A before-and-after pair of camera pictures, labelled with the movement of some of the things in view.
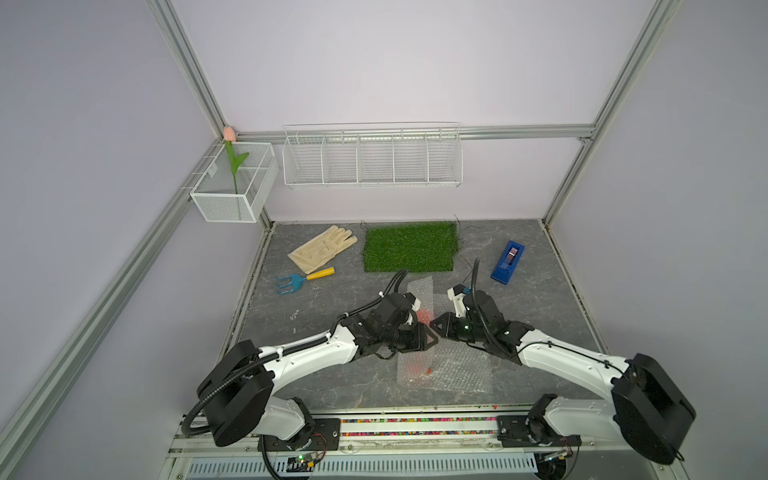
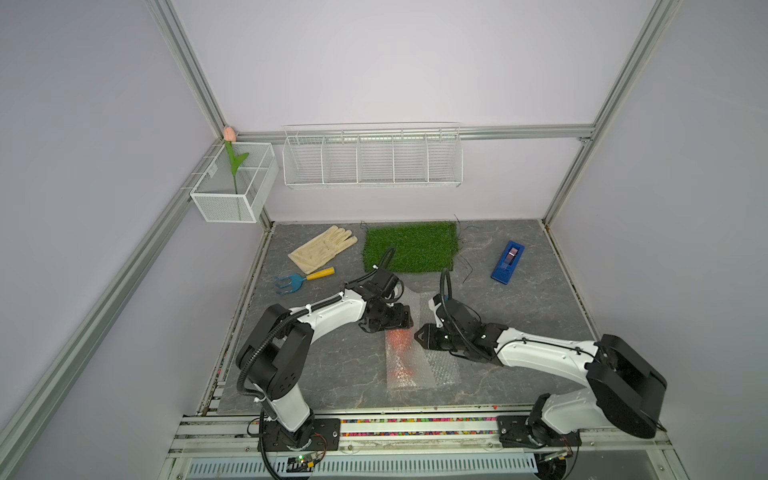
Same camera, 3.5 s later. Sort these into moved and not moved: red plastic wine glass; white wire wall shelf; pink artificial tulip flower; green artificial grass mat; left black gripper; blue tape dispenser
Moved: left black gripper; red plastic wine glass
Not moved: blue tape dispenser; pink artificial tulip flower; green artificial grass mat; white wire wall shelf
